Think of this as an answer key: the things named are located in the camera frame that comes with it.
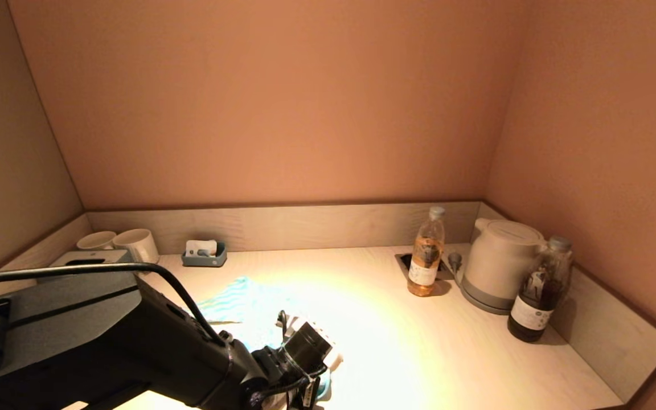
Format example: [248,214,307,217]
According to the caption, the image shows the teal white zigzag towel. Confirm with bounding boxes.
[196,277,345,406]

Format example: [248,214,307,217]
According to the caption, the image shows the small grey tray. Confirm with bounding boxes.
[182,243,228,268]

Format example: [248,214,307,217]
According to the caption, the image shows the white sachet packets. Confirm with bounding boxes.
[186,240,218,257]

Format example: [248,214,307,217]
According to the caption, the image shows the recessed power socket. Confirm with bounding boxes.
[395,252,454,282]

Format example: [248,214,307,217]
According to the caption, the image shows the orange drink plastic bottle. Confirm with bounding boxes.
[407,206,446,297]

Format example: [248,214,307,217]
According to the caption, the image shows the grey tissue box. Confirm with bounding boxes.
[48,249,135,268]

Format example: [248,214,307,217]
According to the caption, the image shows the grey kettle base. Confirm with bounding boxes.
[459,278,513,315]

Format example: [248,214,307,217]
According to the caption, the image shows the white electric kettle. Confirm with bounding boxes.
[462,218,548,310]

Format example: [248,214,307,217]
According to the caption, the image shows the dark drink plastic bottle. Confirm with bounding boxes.
[507,236,574,343]

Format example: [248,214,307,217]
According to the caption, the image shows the white mug with handle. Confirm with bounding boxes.
[113,228,160,265]

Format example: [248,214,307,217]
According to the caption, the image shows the white mug without visible handle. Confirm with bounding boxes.
[76,231,118,251]

